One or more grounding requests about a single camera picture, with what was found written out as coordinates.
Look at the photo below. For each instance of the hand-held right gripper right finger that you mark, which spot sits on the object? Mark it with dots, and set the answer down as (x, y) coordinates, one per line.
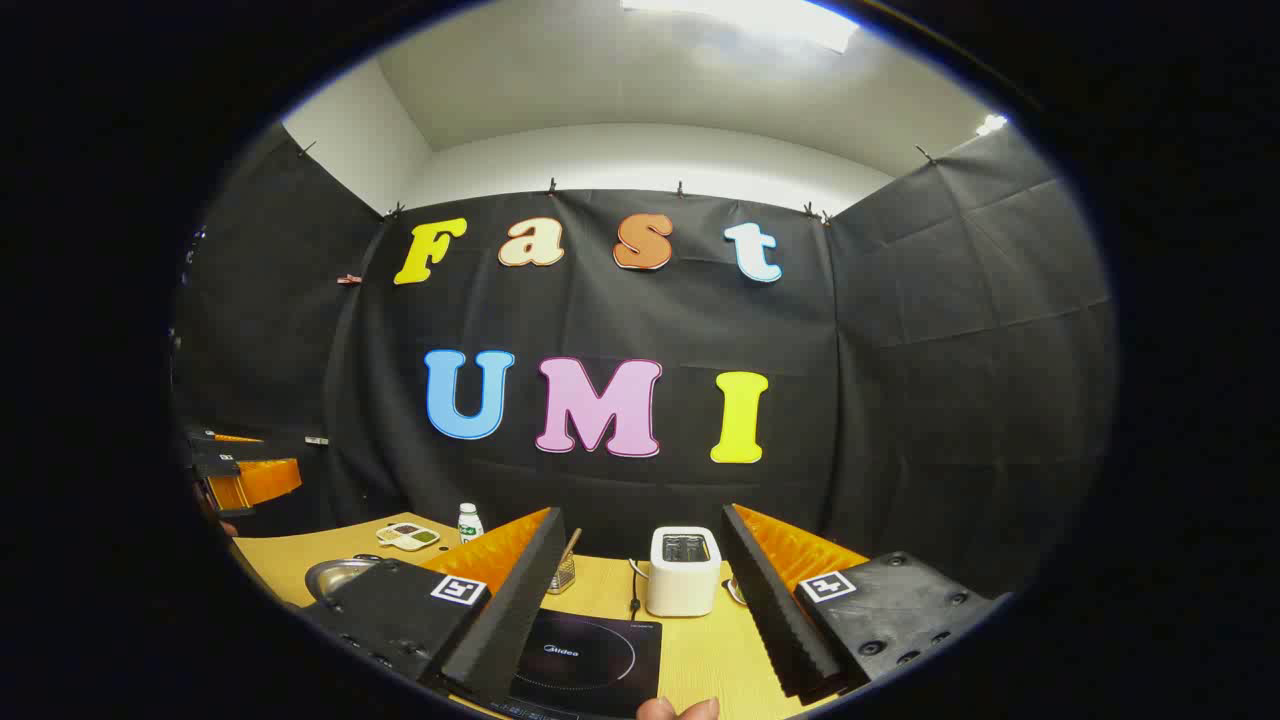
(770, 610)

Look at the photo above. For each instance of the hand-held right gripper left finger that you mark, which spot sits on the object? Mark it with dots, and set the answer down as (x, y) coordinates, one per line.
(520, 610)

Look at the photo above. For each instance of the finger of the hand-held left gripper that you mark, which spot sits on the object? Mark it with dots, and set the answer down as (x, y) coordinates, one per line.
(265, 480)
(215, 446)

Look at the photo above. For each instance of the black induction cooktop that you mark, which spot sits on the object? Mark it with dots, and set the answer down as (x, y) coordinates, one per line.
(590, 660)

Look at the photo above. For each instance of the stainless steel pot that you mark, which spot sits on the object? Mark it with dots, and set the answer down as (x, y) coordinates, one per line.
(335, 575)

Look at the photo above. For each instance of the toy sandwich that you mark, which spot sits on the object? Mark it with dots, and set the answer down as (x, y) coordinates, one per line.
(733, 592)

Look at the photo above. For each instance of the white toaster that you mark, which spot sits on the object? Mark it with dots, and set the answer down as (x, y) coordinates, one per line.
(683, 585)

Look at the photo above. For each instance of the white green label bottle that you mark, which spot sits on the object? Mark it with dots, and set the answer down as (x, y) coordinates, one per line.
(469, 525)

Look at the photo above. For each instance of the white divided bean dish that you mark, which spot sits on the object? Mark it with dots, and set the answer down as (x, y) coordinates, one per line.
(407, 536)

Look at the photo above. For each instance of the black backdrop cloth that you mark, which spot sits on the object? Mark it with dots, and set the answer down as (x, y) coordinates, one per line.
(900, 400)

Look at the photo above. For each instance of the small ceiling light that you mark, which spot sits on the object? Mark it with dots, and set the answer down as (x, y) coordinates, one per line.
(992, 124)

